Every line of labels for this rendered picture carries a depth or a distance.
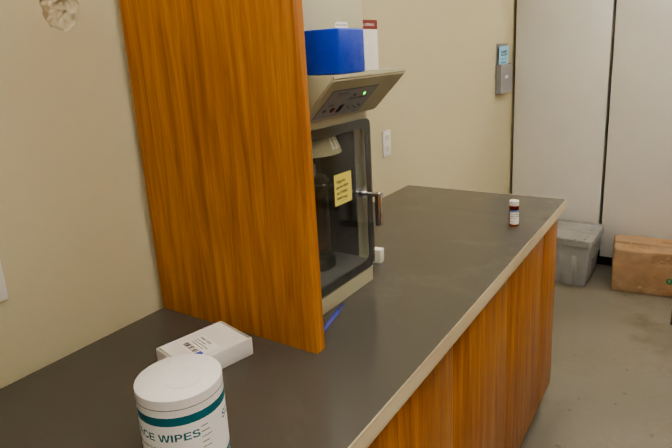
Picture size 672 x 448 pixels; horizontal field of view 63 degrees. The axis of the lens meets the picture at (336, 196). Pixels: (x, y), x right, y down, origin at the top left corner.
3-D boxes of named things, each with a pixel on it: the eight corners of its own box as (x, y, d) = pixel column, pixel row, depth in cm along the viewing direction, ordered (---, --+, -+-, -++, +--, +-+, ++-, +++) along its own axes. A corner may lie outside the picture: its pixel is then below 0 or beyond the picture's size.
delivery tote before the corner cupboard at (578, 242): (496, 274, 386) (497, 229, 378) (516, 255, 418) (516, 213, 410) (589, 291, 352) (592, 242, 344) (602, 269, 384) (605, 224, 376)
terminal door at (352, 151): (306, 307, 127) (294, 134, 117) (373, 263, 151) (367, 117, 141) (309, 308, 126) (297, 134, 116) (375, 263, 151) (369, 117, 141)
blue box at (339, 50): (300, 75, 116) (297, 31, 114) (327, 72, 124) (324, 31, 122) (340, 74, 111) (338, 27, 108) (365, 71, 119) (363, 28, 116)
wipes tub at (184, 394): (129, 469, 86) (114, 384, 82) (192, 421, 96) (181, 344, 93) (186, 502, 79) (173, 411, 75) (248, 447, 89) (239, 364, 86)
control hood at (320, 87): (289, 125, 116) (285, 77, 113) (367, 108, 142) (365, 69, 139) (335, 127, 109) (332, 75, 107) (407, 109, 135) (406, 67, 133)
